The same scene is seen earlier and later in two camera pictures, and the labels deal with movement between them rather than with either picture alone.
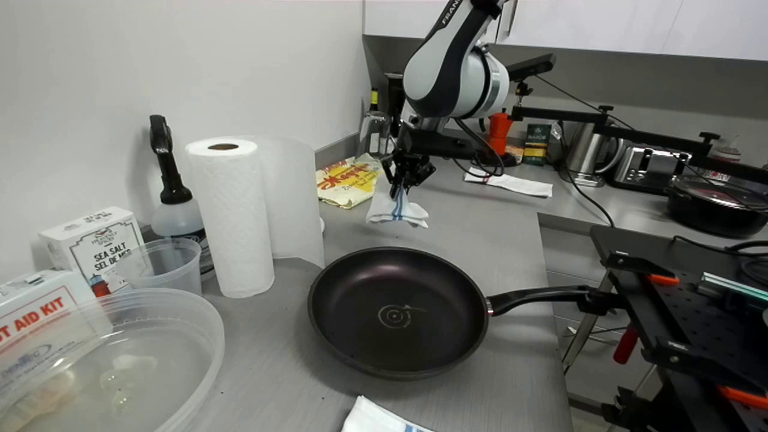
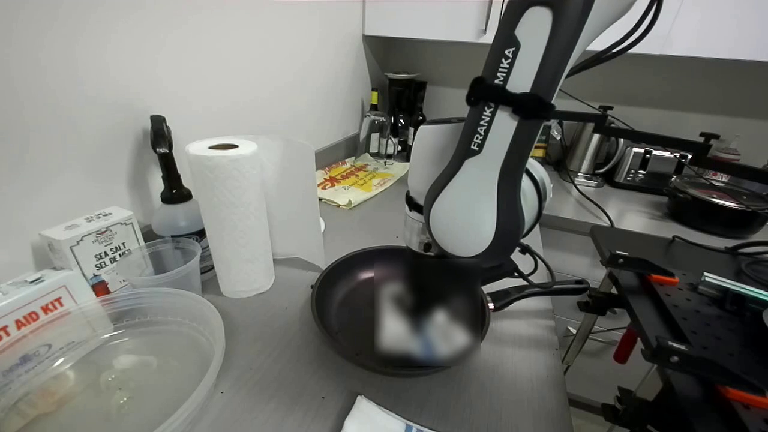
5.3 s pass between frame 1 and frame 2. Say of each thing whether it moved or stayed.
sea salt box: stayed
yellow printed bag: stayed
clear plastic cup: stayed
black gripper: moved
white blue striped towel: moved
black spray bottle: stayed
